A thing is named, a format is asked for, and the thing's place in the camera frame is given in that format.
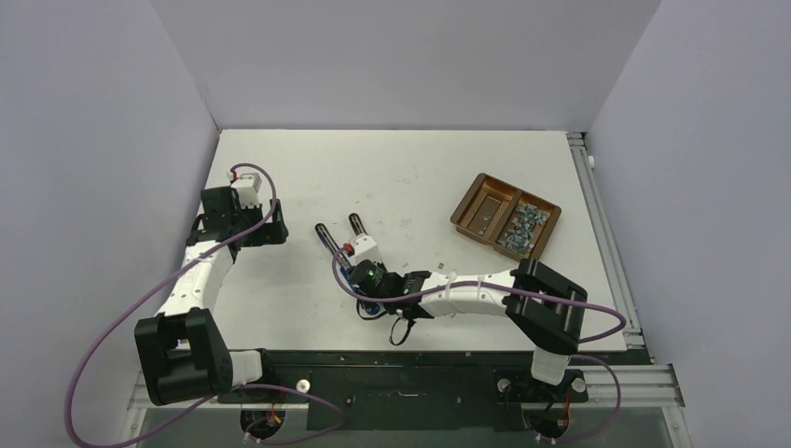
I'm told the blue stapler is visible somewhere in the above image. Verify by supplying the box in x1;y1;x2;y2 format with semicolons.
314;223;382;321

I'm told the black stapler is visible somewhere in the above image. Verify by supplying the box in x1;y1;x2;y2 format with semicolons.
348;213;368;236

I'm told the brown plastic tray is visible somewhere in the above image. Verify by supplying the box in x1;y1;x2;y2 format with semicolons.
450;173;562;260

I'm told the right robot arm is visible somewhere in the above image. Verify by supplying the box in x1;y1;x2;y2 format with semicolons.
349;259;588;399

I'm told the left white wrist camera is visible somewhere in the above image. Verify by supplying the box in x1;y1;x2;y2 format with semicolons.
230;173;262;210

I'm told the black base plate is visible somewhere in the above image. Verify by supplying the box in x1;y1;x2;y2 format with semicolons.
217;349;590;433

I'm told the aluminium side rail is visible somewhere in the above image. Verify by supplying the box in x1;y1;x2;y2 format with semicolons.
566;132;645;350

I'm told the aluminium front rail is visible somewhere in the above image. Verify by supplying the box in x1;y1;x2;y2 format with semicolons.
128;364;686;411

